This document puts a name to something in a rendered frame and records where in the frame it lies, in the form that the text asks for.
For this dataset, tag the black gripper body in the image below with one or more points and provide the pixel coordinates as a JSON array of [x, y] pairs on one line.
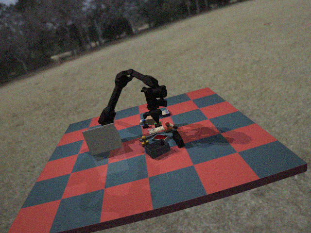
[[151, 105]]

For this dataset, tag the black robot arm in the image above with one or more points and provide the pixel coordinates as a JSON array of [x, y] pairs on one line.
[[153, 91]]

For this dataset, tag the tan cardboard box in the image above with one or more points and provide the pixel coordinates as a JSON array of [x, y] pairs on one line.
[[150, 120]]

